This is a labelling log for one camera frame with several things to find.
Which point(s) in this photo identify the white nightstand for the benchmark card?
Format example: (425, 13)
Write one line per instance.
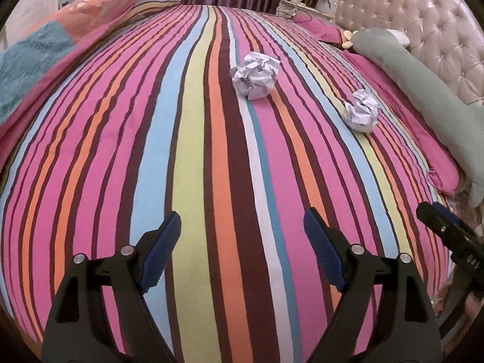
(298, 7)

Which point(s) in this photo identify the large paper ball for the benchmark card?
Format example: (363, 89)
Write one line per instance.
(255, 75)

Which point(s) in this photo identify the small paper ball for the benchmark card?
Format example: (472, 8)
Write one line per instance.
(361, 111)

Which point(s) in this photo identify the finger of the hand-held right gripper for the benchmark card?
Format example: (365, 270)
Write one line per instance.
(446, 213)
(433, 219)

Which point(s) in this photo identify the striped bed sheet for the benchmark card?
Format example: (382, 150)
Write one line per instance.
(189, 140)

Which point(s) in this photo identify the small pink pillow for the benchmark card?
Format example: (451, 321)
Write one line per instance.
(321, 30)

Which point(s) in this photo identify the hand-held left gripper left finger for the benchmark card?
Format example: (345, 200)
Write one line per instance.
(160, 251)

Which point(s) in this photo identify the yellow plush toy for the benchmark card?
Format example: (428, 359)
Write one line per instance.
(348, 39)

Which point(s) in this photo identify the orange and teal folded quilt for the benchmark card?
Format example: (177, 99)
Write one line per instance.
(30, 53)

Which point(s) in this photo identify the green plush pillow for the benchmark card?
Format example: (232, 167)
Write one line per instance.
(427, 94)

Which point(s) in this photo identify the tufted beige headboard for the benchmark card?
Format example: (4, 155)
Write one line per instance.
(435, 15)

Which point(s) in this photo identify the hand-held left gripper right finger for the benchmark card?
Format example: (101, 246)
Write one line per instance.
(323, 251)

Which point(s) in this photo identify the long pink pillow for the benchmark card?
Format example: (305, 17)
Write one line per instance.
(408, 121)

